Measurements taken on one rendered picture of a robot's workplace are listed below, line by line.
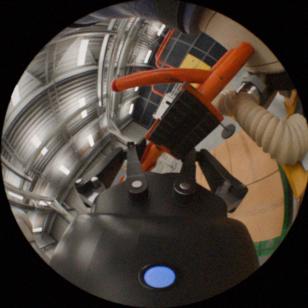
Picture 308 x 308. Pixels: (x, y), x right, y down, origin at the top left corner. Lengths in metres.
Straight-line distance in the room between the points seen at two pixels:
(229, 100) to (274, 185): 0.64
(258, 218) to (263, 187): 0.20
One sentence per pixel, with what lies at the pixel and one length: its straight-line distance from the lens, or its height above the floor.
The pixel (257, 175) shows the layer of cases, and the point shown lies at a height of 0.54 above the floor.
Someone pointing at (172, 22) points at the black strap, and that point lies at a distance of 0.20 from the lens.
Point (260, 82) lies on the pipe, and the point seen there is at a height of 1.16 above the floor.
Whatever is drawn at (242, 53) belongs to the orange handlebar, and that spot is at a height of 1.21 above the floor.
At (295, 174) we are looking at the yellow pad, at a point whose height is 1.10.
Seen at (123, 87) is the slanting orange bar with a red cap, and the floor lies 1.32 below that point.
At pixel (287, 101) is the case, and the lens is 0.48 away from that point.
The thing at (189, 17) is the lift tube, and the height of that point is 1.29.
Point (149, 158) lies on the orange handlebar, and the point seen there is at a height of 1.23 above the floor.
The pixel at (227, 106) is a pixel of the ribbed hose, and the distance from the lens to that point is 0.17.
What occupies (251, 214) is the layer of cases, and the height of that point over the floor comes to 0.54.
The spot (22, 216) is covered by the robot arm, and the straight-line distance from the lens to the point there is 0.59.
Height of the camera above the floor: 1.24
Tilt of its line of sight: 5 degrees down
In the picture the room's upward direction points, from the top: 59 degrees counter-clockwise
